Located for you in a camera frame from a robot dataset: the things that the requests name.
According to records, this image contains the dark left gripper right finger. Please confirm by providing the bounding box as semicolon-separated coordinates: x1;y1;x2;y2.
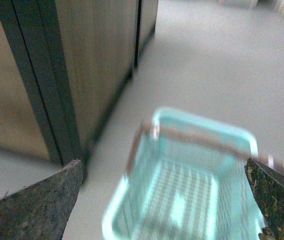
245;157;284;240

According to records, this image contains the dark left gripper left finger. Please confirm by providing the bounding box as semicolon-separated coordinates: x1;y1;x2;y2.
0;159;83;240

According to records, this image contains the light blue plastic basket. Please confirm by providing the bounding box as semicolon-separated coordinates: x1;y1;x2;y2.
102;107;265;240

